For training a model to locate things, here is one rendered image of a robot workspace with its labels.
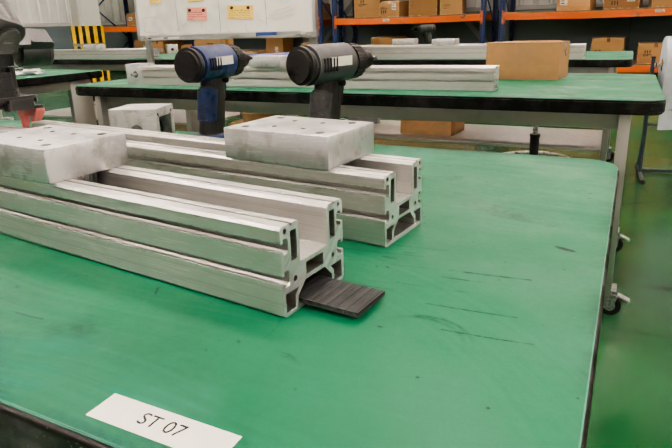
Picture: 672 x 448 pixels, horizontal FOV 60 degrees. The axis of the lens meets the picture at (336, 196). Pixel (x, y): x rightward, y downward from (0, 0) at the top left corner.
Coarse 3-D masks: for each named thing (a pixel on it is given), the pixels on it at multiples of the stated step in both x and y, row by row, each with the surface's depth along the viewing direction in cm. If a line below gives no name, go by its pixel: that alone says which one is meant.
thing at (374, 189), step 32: (0, 128) 105; (96, 128) 102; (160, 160) 85; (192, 160) 80; (224, 160) 76; (384, 160) 72; (416, 160) 71; (320, 192) 69; (352, 192) 67; (384, 192) 66; (416, 192) 72; (352, 224) 68; (384, 224) 66; (416, 224) 73
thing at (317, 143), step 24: (264, 120) 79; (288, 120) 78; (312, 120) 78; (336, 120) 77; (240, 144) 74; (264, 144) 71; (288, 144) 69; (312, 144) 68; (336, 144) 68; (360, 144) 73
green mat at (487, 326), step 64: (448, 192) 87; (512, 192) 86; (576, 192) 85; (0, 256) 68; (64, 256) 67; (384, 256) 64; (448, 256) 64; (512, 256) 63; (576, 256) 63; (0, 320) 52; (64, 320) 52; (128, 320) 52; (192, 320) 51; (256, 320) 51; (320, 320) 51; (384, 320) 50; (448, 320) 50; (512, 320) 50; (576, 320) 49; (0, 384) 43; (64, 384) 43; (128, 384) 42; (192, 384) 42; (256, 384) 42; (320, 384) 42; (384, 384) 41; (448, 384) 41; (512, 384) 41; (576, 384) 41
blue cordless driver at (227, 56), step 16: (192, 48) 95; (208, 48) 98; (224, 48) 101; (176, 64) 96; (192, 64) 95; (208, 64) 96; (224, 64) 100; (240, 64) 105; (192, 80) 96; (208, 80) 99; (224, 80) 102; (208, 96) 100; (224, 96) 103; (208, 112) 100; (224, 112) 104; (208, 128) 101
